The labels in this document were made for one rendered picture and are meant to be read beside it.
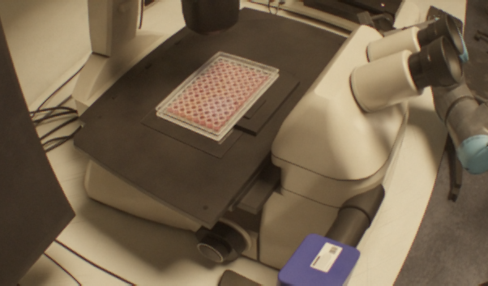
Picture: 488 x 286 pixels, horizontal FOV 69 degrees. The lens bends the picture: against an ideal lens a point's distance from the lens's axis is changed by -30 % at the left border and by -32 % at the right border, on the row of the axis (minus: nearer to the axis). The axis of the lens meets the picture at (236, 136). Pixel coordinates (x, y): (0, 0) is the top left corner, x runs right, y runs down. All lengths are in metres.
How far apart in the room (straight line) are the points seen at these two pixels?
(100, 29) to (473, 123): 0.61
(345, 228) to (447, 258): 1.23
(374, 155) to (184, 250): 0.33
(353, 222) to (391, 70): 0.15
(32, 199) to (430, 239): 1.45
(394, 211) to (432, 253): 0.92
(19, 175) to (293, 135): 0.28
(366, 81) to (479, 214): 1.47
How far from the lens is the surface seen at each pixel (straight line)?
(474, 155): 0.70
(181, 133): 0.53
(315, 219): 0.51
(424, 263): 1.60
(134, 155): 0.52
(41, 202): 0.47
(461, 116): 0.74
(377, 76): 0.42
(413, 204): 0.75
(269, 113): 0.53
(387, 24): 1.00
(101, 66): 0.68
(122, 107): 0.58
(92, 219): 0.74
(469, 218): 1.80
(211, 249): 0.59
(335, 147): 0.43
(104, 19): 0.64
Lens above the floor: 1.31
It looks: 43 degrees down
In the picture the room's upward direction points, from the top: 4 degrees counter-clockwise
